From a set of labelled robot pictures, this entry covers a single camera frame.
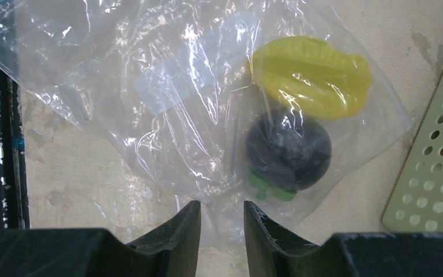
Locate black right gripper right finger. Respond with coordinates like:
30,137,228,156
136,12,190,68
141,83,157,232
243,201,443,276

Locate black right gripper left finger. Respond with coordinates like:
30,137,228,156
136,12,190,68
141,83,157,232
0,201,201,276

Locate clear zip bag blue seal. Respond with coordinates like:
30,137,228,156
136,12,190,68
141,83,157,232
0,1,412,245

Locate dark purple fake fruit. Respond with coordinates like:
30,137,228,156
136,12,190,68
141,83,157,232
245,110,332,201

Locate green yellow fake mango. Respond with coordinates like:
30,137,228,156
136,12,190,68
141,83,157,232
247,36,373,120

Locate green perforated plastic basket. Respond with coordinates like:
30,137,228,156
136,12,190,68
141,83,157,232
382,75,443,232

